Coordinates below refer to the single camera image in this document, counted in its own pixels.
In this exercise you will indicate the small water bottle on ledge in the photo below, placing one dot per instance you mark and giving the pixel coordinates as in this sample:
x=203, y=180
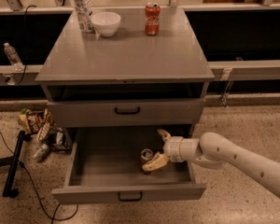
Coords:
x=13, y=57

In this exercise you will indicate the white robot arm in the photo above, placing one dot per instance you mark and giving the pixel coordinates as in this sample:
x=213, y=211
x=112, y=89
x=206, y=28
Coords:
x=213, y=151

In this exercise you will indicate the red cola can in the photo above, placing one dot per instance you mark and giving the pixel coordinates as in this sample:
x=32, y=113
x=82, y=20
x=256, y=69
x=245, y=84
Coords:
x=152, y=23

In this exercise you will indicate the clear plastic water bottle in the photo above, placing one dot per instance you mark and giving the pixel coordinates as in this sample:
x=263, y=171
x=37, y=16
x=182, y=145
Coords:
x=84, y=12

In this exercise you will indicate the black drawer handle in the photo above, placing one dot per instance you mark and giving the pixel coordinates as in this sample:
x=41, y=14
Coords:
x=127, y=111
x=127, y=197

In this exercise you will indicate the black upper drawer handle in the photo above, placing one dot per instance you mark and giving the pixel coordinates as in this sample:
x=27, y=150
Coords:
x=127, y=111

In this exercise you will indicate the grey drawer cabinet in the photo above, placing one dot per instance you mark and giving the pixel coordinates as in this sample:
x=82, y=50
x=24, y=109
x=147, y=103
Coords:
x=128, y=65

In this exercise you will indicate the open grey lower drawer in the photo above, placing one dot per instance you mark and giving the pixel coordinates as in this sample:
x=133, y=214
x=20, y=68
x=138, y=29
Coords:
x=106, y=161

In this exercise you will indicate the white ceramic bowl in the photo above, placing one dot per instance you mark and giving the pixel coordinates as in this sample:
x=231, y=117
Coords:
x=106, y=23

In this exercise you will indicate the snack bag pile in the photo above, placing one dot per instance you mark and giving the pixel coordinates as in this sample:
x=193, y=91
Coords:
x=43, y=125

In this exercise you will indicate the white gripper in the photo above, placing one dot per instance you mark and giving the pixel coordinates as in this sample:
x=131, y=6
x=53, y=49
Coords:
x=174, y=147

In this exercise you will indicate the black stand leg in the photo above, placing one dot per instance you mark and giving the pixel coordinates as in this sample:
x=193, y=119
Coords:
x=12, y=163

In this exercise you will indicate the closed grey upper drawer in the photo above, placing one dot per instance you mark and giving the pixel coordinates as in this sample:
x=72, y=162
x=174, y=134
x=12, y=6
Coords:
x=101, y=113

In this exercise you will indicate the black lower drawer handle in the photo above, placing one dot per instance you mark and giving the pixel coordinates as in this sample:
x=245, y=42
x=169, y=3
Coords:
x=127, y=197

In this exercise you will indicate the crushed can on floor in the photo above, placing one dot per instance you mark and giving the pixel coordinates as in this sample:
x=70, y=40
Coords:
x=41, y=153

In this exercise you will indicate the orange soda can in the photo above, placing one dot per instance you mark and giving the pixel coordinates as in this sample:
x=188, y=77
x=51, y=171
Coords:
x=145, y=156

